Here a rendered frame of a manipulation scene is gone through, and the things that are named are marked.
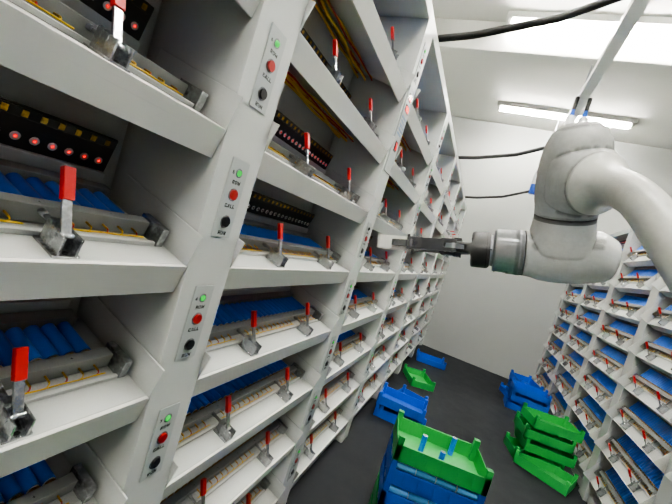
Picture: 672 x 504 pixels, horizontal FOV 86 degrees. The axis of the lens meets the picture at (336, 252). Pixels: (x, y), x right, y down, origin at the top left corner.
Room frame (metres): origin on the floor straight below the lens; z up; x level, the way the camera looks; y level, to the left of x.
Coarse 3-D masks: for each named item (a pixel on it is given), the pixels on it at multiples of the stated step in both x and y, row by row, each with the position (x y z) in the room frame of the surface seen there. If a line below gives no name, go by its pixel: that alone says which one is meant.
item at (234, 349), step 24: (240, 288) 0.94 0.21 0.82; (264, 288) 1.04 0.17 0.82; (288, 288) 1.18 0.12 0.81; (240, 312) 0.87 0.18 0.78; (264, 312) 0.94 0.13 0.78; (288, 312) 1.02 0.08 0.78; (312, 312) 1.15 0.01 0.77; (216, 336) 0.73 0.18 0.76; (240, 336) 0.80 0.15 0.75; (264, 336) 0.86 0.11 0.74; (288, 336) 0.94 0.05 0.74; (312, 336) 1.03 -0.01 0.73; (216, 360) 0.67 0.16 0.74; (240, 360) 0.72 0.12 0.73; (264, 360) 0.81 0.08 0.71; (216, 384) 0.67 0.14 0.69
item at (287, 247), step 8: (248, 240) 0.73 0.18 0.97; (256, 240) 0.76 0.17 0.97; (264, 240) 0.79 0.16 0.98; (272, 240) 0.83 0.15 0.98; (256, 248) 0.77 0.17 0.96; (264, 248) 0.80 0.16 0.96; (288, 248) 0.89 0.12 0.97; (296, 248) 0.93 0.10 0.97; (304, 248) 0.97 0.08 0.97; (312, 248) 1.02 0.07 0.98; (320, 248) 1.09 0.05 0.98; (312, 256) 1.00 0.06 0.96
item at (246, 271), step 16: (272, 224) 1.00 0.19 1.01; (288, 224) 1.07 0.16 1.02; (240, 240) 0.59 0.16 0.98; (320, 240) 1.20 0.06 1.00; (240, 256) 0.68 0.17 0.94; (256, 256) 0.74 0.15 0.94; (304, 256) 0.99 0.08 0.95; (336, 256) 1.16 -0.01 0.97; (352, 256) 1.16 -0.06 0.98; (240, 272) 0.63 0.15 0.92; (256, 272) 0.67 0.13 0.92; (272, 272) 0.73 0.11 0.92; (288, 272) 0.79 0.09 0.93; (304, 272) 0.86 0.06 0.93; (320, 272) 0.95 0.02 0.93; (336, 272) 1.05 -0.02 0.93; (224, 288) 0.62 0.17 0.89
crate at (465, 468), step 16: (400, 416) 1.29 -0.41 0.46; (400, 432) 1.29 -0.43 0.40; (416, 432) 1.30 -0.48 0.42; (432, 432) 1.29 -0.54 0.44; (400, 448) 1.11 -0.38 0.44; (416, 448) 1.22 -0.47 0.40; (432, 448) 1.25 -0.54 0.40; (448, 448) 1.28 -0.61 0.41; (464, 448) 1.27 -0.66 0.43; (416, 464) 1.10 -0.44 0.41; (432, 464) 1.10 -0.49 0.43; (448, 464) 1.09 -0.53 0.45; (464, 464) 1.21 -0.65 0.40; (480, 464) 1.18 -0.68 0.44; (448, 480) 1.09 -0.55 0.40; (464, 480) 1.08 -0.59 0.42; (480, 480) 1.07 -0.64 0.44
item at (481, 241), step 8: (480, 232) 0.73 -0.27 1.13; (488, 232) 0.73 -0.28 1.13; (472, 240) 0.73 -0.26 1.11; (480, 240) 0.72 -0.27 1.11; (488, 240) 0.71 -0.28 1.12; (464, 248) 0.72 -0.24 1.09; (472, 248) 0.72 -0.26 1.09; (480, 248) 0.71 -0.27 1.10; (488, 248) 0.71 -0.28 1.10; (472, 256) 0.72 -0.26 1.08; (480, 256) 0.71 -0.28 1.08; (488, 256) 0.71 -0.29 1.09; (472, 264) 0.73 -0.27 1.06; (480, 264) 0.72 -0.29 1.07; (488, 264) 0.72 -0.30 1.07
